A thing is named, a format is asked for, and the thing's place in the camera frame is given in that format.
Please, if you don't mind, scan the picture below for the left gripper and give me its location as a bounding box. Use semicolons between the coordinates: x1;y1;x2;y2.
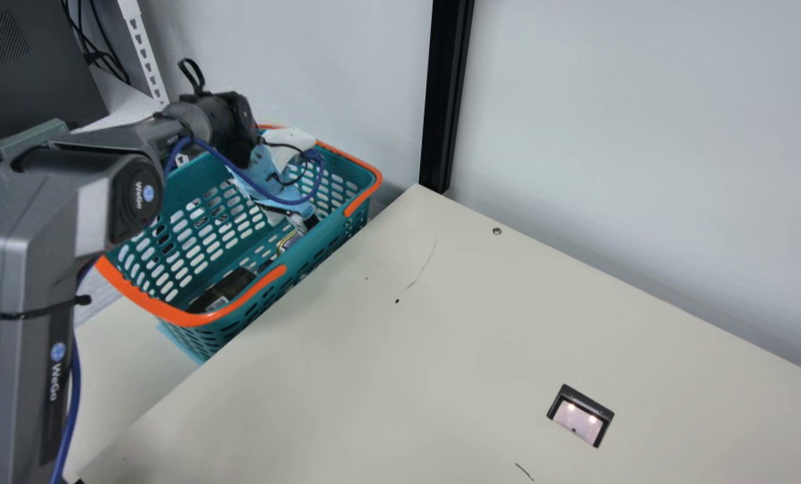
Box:
228;144;321;234

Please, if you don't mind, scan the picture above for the dark coffee bottle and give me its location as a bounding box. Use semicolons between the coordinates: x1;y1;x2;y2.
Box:
187;267;261;315

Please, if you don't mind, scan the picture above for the teal shopping basket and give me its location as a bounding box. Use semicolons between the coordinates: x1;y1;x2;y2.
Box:
95;124;383;365

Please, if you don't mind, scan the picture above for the white slotted shelf rack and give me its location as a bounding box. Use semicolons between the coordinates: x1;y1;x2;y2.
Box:
116;0;170;106

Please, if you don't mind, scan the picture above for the grey-green terminal block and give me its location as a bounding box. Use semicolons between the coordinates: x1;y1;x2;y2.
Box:
0;118;71;161

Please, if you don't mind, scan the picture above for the dark grey computer box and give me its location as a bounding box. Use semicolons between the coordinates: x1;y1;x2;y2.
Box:
0;0;110;167

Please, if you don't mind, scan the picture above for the small square scanner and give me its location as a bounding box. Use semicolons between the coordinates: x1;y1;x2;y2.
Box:
546;383;616;449

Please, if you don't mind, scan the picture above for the black post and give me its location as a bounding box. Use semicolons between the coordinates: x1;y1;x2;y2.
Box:
419;0;476;195

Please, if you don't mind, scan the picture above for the black hanging cable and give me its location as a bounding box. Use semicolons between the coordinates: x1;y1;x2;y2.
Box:
60;0;133;86

